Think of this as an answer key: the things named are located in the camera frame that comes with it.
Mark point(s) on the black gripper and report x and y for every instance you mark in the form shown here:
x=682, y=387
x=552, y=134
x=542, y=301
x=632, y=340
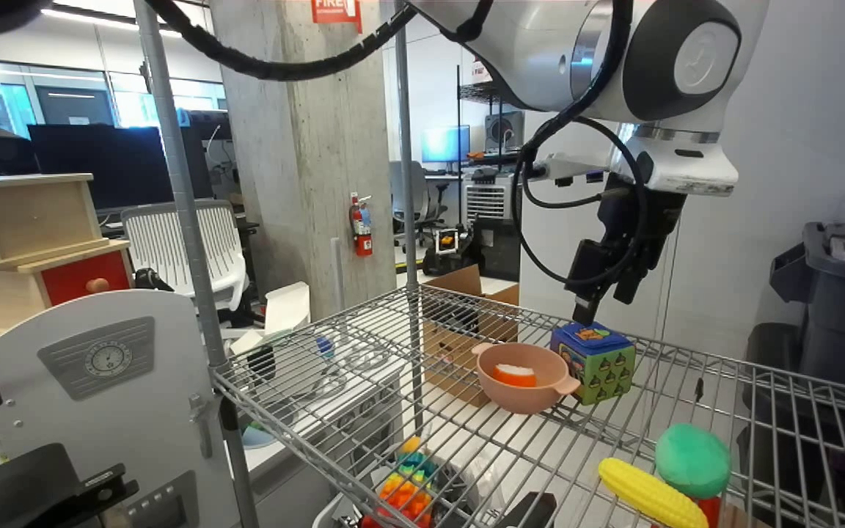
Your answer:
x=643, y=224

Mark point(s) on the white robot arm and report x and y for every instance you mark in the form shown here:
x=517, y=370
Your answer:
x=560, y=48

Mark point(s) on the orange white toy slice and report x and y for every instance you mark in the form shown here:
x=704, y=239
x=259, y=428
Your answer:
x=514, y=374

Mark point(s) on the pink plastic bowl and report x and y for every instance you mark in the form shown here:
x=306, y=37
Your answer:
x=522, y=396

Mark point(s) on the black device with orange screen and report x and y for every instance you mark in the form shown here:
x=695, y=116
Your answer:
x=444, y=241

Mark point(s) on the brown cardboard box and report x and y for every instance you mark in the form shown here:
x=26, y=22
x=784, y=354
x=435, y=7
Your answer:
x=454, y=370

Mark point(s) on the green topped red toy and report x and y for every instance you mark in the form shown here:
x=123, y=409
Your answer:
x=695, y=459

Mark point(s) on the lit blue monitor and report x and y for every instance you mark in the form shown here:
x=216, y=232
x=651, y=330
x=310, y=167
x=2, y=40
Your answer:
x=444, y=145

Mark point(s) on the yellow toy corn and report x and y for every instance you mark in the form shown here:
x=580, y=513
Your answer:
x=648, y=494

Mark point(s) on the gray plastic bin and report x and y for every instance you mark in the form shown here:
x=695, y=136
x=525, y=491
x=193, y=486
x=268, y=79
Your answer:
x=843, y=311

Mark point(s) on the red fire extinguisher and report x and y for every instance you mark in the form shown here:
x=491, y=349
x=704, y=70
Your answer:
x=363, y=229

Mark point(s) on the colourful block toy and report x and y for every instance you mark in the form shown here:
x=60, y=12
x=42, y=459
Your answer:
x=409, y=487

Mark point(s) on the concrete pillar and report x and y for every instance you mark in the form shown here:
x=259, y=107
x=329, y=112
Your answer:
x=296, y=148

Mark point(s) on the white office chair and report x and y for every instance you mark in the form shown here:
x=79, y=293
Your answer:
x=177, y=244

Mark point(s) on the white panel with gray logo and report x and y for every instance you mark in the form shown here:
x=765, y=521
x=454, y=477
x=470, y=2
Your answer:
x=148, y=411

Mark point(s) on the wooden cabinet with red drawer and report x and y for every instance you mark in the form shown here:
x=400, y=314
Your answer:
x=21, y=214

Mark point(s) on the red wall sign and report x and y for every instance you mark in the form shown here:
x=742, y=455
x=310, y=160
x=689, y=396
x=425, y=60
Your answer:
x=335, y=10

